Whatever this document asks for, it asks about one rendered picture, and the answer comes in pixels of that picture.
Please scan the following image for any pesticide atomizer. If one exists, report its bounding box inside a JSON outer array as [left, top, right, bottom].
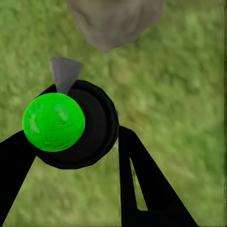
[[22, 57, 120, 170]]

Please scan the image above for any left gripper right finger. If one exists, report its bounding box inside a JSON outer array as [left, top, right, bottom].
[[118, 125, 198, 227]]

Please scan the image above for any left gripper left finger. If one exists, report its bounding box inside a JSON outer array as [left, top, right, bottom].
[[0, 130, 37, 227]]

